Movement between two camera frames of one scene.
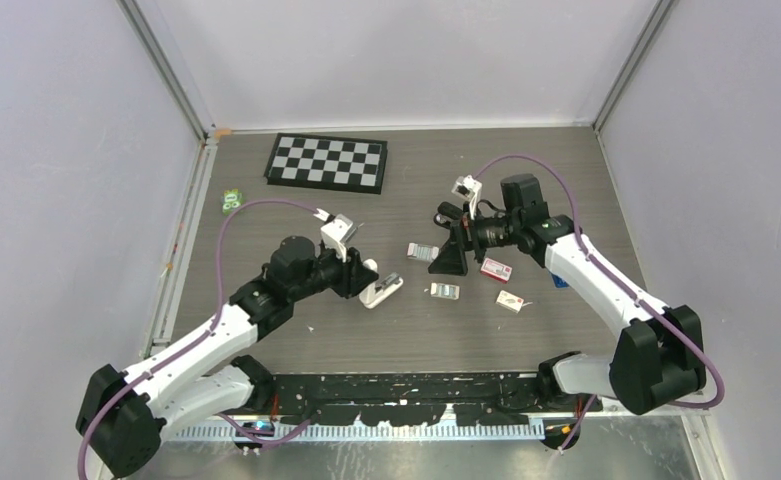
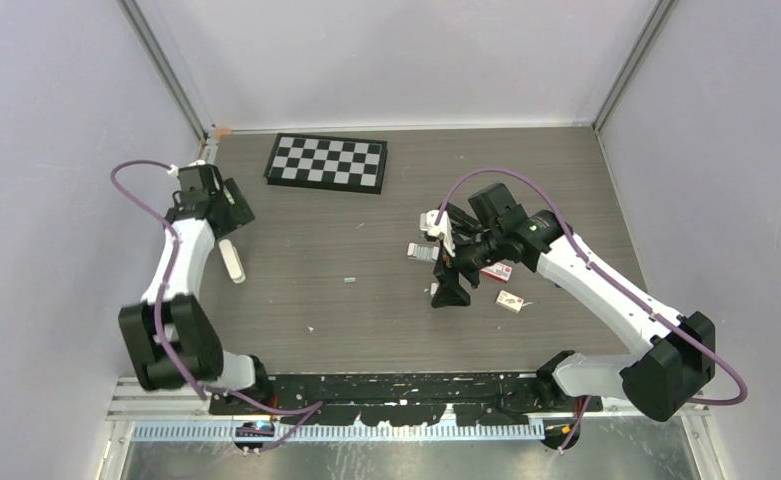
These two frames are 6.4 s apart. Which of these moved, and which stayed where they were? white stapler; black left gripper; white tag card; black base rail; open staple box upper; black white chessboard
Moved: black left gripper; white stapler
Stayed: black base rail; open staple box upper; black white chessboard; white tag card
